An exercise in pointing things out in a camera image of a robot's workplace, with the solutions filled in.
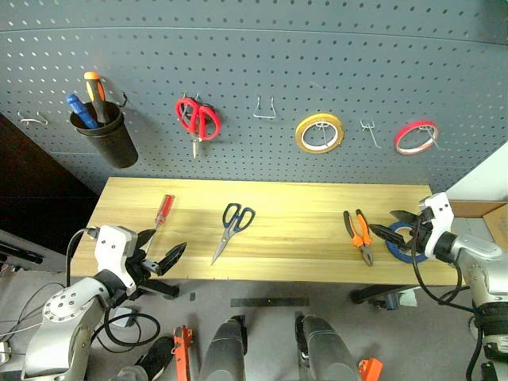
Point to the black shoe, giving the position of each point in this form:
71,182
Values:
156,357

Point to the dark cabinet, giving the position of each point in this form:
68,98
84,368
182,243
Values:
35,190

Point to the grey rounded robot thigh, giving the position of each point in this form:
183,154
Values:
222,353
327,349

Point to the brown cardboard box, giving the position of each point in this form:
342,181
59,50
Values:
492,222

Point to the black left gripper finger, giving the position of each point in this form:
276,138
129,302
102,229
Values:
145,238
172,258

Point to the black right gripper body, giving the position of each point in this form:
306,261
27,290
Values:
422,236

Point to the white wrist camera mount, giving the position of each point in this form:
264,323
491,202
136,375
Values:
113,246
440,218

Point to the orange and black screwdriver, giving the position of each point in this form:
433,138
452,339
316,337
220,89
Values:
96,95

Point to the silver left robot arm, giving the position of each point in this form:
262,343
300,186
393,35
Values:
59,317

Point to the pale crumpled wrapper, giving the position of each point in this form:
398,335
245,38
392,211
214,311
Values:
409,297

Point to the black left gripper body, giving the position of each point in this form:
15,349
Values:
141,268

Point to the black table foot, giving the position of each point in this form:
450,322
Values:
162,289
369,295

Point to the black pegboard cup holder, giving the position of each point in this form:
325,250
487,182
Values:
115,145

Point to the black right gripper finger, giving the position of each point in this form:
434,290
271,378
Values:
406,217
391,234

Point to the red tape roll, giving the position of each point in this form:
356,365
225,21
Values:
401,147

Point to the orange and black pliers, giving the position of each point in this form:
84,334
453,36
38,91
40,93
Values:
363,238

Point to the orange metal bracket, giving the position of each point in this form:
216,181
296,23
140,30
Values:
371,369
182,353

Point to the white power adapter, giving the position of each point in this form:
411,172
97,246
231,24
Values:
121,317

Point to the yellow tape roll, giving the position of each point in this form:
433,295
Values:
301,141

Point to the black pegboard hook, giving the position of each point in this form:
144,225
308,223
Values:
125,100

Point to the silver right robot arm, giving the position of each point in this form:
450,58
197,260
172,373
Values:
484,270

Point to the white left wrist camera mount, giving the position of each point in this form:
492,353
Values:
113,246

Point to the grey perforated pegboard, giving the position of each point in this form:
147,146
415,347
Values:
254,59

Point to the blue tape roll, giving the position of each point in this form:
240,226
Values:
397,254

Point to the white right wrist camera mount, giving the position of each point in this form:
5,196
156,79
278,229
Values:
440,218

